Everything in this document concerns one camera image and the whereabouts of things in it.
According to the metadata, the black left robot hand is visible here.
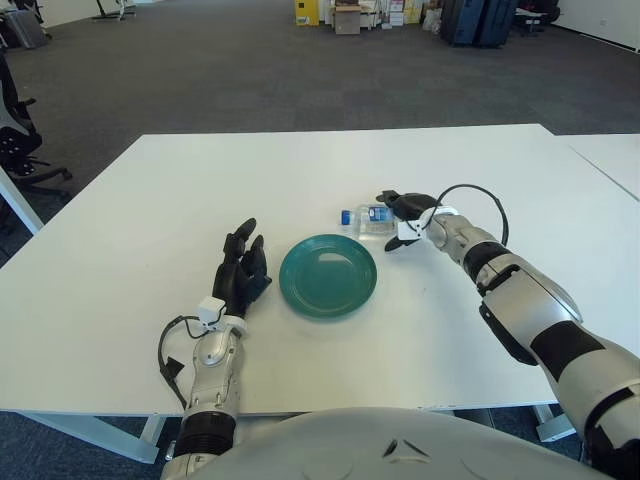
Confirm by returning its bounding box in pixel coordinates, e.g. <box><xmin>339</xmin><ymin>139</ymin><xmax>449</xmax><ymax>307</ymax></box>
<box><xmin>212</xmin><ymin>217</ymin><xmax>274</xmax><ymax>319</ymax></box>

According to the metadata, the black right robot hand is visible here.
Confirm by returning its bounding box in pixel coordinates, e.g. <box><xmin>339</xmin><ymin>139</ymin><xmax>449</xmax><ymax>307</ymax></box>
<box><xmin>375</xmin><ymin>188</ymin><xmax>441</xmax><ymax>253</ymax></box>

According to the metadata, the clear water bottle blue cap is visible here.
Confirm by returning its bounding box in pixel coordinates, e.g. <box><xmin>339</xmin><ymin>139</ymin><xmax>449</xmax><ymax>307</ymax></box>
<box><xmin>340</xmin><ymin>201</ymin><xmax>401</xmax><ymax>239</ymax></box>

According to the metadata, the green round plate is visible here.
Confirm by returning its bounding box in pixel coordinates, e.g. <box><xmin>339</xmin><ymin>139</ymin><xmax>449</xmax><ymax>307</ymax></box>
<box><xmin>278</xmin><ymin>233</ymin><xmax>379</xmax><ymax>321</ymax></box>

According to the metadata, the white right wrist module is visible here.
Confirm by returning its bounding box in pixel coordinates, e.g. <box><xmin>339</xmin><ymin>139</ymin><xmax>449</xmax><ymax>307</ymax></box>
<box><xmin>397</xmin><ymin>219</ymin><xmax>429</xmax><ymax>242</ymax></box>

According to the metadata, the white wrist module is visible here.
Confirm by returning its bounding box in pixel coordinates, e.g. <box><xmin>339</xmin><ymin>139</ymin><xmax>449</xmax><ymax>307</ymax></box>
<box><xmin>197</xmin><ymin>296</ymin><xmax>226</xmax><ymax>329</ymax></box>
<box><xmin>397</xmin><ymin>219</ymin><xmax>429</xmax><ymax>242</ymax></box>

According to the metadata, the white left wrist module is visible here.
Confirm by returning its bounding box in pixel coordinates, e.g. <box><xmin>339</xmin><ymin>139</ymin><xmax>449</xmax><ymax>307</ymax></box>
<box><xmin>197</xmin><ymin>296</ymin><xmax>226</xmax><ymax>329</ymax></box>

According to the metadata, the white plastic bag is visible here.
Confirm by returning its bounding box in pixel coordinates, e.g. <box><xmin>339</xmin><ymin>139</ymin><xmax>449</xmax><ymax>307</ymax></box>
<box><xmin>422</xmin><ymin>7</ymin><xmax>444</xmax><ymax>35</ymax></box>

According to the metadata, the stack of white cartons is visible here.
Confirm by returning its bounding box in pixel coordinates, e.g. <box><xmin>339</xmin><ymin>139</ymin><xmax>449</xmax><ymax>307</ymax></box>
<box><xmin>384</xmin><ymin>0</ymin><xmax>424</xmax><ymax>29</ymax></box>

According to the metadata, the white low shelf unit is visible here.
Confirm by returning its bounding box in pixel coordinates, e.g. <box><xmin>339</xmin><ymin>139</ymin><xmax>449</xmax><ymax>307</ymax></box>
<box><xmin>359</xmin><ymin>0</ymin><xmax>394</xmax><ymax>31</ymax></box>

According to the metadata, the grey robot torso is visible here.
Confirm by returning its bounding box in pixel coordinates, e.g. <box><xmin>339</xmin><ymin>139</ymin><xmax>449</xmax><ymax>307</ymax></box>
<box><xmin>164</xmin><ymin>407</ymin><xmax>601</xmax><ymax>480</ymax></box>

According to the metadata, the small white side desk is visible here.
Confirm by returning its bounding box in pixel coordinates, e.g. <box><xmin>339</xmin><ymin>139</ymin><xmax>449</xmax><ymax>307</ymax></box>
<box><xmin>514</xmin><ymin>5</ymin><xmax>561</xmax><ymax>37</ymax></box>

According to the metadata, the white slanted table leg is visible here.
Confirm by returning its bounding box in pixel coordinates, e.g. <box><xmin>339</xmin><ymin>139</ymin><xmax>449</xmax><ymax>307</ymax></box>
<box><xmin>0</xmin><ymin>164</ymin><xmax>45</xmax><ymax>235</ymax></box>

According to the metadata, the black office chair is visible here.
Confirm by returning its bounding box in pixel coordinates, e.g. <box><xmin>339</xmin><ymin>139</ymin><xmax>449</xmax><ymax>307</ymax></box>
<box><xmin>0</xmin><ymin>49</ymin><xmax>74</xmax><ymax>199</ymax></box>

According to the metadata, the black and white stand base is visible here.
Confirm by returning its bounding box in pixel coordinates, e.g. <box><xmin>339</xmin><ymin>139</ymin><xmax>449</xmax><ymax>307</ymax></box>
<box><xmin>92</xmin><ymin>0</ymin><xmax>136</xmax><ymax>22</ymax></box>

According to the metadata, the grey hard suitcase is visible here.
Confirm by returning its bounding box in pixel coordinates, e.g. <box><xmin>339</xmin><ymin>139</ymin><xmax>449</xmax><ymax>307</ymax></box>
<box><xmin>2</xmin><ymin>9</ymin><xmax>51</xmax><ymax>49</ymax></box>

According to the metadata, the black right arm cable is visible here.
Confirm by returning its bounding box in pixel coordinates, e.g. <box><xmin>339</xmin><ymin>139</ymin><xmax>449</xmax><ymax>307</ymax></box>
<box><xmin>414</xmin><ymin>183</ymin><xmax>510</xmax><ymax>247</ymax></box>

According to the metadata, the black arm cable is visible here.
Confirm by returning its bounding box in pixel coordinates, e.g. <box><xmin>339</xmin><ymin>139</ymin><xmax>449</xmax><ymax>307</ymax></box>
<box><xmin>414</xmin><ymin>183</ymin><xmax>510</xmax><ymax>247</ymax></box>
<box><xmin>157</xmin><ymin>313</ymin><xmax>224</xmax><ymax>409</ymax></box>

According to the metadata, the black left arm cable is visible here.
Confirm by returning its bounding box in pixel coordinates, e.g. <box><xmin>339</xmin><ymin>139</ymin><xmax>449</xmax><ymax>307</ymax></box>
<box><xmin>157</xmin><ymin>313</ymin><xmax>224</xmax><ymax>409</ymax></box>

